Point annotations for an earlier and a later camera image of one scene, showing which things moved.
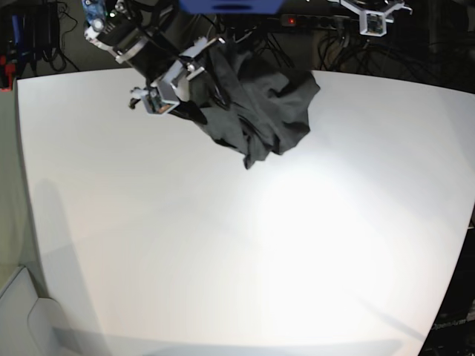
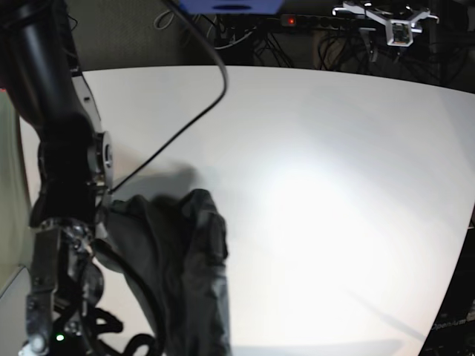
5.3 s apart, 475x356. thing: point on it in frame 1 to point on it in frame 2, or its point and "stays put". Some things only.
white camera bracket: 374,22 to 401,32
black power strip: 316,21 stays put
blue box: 231,7 stays put
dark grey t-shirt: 258,109 to 174,251
